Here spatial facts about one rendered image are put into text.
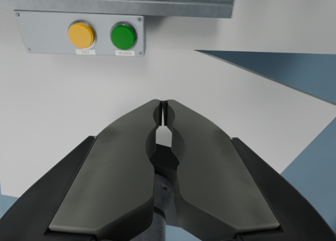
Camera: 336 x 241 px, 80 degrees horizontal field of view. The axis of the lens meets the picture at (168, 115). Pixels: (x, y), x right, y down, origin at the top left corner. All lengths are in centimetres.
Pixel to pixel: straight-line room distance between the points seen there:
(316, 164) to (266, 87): 193
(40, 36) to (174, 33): 26
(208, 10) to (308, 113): 45
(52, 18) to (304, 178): 247
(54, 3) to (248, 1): 36
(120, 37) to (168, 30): 14
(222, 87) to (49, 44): 39
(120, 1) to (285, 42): 37
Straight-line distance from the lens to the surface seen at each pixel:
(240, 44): 52
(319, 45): 61
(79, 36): 39
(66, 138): 67
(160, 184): 57
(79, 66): 53
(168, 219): 78
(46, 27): 42
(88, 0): 39
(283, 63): 164
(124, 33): 37
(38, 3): 42
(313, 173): 255
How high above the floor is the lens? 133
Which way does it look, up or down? 57 degrees down
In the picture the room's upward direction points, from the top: 176 degrees clockwise
